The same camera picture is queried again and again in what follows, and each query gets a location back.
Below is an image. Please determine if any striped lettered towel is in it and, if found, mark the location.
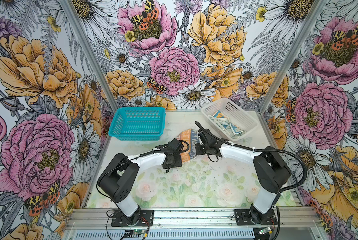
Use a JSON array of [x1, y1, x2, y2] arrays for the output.
[[176, 129, 200, 164]]

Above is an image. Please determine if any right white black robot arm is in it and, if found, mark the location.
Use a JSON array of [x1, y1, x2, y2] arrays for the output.
[[195, 125, 291, 225]]

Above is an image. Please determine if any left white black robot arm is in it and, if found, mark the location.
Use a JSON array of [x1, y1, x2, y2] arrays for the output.
[[96, 139, 190, 227]]

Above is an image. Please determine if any blue patterned towel in basket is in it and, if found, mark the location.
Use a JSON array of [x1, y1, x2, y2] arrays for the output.
[[208, 110, 246, 139]]

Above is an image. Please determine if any white plastic basket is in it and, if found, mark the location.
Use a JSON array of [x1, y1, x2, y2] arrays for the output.
[[201, 98, 259, 142]]

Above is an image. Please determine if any teal plastic basket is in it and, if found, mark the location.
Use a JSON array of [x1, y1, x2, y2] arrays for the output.
[[108, 107, 166, 141]]

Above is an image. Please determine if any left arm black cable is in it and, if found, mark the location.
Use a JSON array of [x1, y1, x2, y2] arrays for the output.
[[95, 139, 190, 200]]

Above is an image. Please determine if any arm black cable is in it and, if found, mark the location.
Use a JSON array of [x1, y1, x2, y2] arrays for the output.
[[95, 139, 190, 200], [195, 120, 308, 240]]

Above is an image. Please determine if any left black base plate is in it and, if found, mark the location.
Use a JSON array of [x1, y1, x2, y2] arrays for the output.
[[111, 210, 155, 227]]

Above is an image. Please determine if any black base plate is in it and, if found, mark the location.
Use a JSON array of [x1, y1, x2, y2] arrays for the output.
[[234, 209, 278, 226], [111, 210, 155, 227]]

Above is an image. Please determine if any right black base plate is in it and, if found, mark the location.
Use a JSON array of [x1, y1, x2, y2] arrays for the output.
[[234, 209, 278, 226]]

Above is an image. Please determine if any white vented cable duct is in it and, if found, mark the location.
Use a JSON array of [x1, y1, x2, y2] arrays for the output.
[[70, 228, 255, 240]]

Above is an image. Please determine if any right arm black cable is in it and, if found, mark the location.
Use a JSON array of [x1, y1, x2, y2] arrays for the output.
[[195, 120, 308, 240]]

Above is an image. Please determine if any aluminium front rail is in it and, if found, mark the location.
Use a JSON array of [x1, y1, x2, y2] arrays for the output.
[[66, 206, 321, 230]]

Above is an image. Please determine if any right aluminium frame post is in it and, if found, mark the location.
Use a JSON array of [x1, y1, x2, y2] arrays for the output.
[[258, 1, 328, 114]]

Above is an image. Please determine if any aluminium frame post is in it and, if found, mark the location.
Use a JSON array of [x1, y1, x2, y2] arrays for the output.
[[61, 1, 119, 114], [258, 1, 328, 114]]

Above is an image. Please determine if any left aluminium frame post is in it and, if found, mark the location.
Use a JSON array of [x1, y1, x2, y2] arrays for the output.
[[61, 1, 119, 114]]

